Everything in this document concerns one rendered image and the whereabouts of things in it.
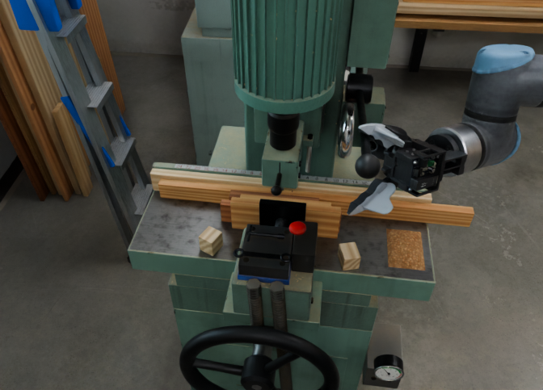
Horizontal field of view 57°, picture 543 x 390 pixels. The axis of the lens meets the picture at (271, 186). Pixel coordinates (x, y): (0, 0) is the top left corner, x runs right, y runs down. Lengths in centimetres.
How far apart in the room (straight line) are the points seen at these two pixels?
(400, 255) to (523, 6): 215
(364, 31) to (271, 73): 30
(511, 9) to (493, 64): 200
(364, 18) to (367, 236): 43
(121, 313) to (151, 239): 104
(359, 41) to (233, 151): 52
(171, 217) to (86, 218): 139
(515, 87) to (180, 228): 68
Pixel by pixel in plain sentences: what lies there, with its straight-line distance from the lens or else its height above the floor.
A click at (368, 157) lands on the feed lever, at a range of 70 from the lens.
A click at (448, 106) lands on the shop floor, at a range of 320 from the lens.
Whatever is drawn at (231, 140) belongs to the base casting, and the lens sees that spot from 144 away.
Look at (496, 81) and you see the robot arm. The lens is 95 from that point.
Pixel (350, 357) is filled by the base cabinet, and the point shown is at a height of 59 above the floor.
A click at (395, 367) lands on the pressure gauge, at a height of 69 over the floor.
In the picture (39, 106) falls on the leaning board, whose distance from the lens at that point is 231.
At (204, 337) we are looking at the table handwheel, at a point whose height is 92.
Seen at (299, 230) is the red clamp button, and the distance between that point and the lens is 88.
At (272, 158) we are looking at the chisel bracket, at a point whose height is 107.
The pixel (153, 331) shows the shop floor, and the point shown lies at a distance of 200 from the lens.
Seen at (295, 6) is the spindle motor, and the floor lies 138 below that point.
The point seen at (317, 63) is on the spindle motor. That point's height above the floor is 128.
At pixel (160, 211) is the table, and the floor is 90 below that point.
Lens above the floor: 167
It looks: 43 degrees down
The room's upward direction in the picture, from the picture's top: straight up
